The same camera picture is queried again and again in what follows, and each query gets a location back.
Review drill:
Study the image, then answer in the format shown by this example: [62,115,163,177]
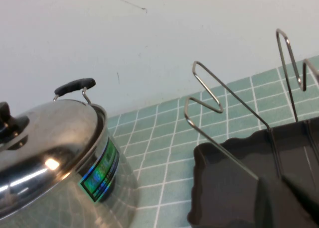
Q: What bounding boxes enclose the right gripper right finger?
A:
[282,172,319,215]

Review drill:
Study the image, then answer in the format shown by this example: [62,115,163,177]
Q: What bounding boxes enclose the green tile pattern tablecloth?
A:
[104,54,319,228]

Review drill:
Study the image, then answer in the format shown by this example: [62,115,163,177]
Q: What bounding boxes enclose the black tray wire lid rack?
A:
[183,28,319,228]

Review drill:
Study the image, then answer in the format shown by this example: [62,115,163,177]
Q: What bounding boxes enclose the stainless steel pot black handles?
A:
[0,77,141,228]

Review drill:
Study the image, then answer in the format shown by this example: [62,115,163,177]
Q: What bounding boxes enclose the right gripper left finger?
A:
[248,179,319,228]

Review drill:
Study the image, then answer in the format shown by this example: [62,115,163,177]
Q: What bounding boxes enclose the stainless steel pot lid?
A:
[0,100,108,222]

